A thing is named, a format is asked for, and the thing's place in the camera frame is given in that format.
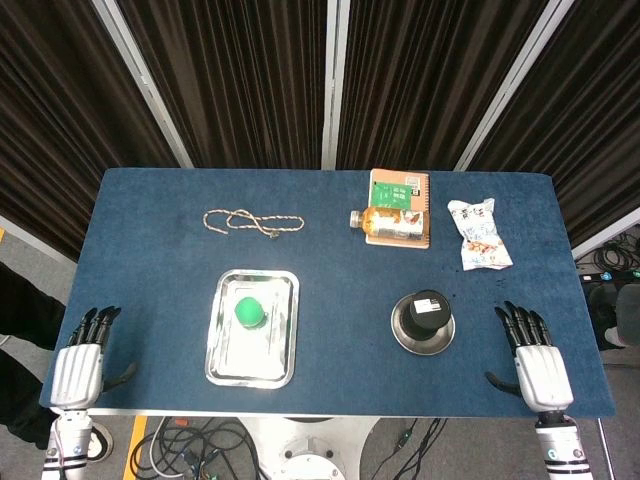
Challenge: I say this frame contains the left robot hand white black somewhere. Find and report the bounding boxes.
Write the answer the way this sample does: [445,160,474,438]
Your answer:
[49,305,137,409]

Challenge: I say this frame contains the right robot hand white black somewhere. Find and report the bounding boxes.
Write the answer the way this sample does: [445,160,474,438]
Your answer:
[483,299,575,412]

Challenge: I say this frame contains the black cylindrical jar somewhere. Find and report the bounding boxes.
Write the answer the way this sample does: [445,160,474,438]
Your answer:
[403,289,450,337]

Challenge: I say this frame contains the green ball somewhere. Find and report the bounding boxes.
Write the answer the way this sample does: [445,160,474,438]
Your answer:
[233,297,265,329]

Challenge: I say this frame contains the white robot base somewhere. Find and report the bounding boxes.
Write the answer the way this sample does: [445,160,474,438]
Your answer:
[237,416,379,480]

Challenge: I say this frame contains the white black sneaker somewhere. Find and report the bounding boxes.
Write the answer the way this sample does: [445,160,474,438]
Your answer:
[87,424,115,464]

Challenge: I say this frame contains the bystander in black clothes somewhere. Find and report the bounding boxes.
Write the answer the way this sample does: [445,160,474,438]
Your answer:
[0,262,66,449]

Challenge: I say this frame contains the black power strip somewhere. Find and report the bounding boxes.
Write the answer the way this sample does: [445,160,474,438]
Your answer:
[578,269,640,287]

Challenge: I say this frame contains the round steel plate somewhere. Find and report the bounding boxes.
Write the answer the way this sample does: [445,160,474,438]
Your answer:
[390,293,457,357]

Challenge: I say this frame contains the white snack packet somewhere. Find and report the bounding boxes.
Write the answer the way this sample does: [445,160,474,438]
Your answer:
[447,197,514,272]

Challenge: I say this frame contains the rectangular steel tray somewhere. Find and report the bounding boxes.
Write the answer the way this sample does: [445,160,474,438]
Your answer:
[204,268,301,389]

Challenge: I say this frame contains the tea bottle with label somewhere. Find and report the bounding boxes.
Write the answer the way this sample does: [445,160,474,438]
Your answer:
[348,206,431,241]

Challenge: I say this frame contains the blue table cloth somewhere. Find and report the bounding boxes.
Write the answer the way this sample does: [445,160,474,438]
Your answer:
[39,167,617,419]

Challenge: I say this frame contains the brown spiral notebook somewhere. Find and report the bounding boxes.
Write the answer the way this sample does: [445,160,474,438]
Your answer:
[365,168,432,250]

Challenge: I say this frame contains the dark pleated curtain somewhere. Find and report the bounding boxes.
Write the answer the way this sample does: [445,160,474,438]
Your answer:
[0,0,181,261]
[469,0,640,246]
[337,0,556,171]
[117,0,331,169]

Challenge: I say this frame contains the white floor cable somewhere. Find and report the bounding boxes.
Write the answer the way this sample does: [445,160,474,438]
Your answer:
[148,429,201,479]

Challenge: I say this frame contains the black coiled cables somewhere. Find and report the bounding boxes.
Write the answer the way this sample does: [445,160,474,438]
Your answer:
[579,234,640,274]

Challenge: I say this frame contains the black floor cable tangle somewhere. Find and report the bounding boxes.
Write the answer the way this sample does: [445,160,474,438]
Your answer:
[129,417,261,480]

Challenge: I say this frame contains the black cable with inline plug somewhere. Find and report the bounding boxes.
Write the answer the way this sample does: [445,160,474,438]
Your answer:
[379,417,446,480]

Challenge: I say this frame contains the beige twisted rope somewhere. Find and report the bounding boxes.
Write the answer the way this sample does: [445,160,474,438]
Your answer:
[202,208,306,239]

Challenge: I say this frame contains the white partition frame post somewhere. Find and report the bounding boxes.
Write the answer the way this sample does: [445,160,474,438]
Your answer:
[92,0,194,169]
[320,0,351,170]
[453,0,576,171]

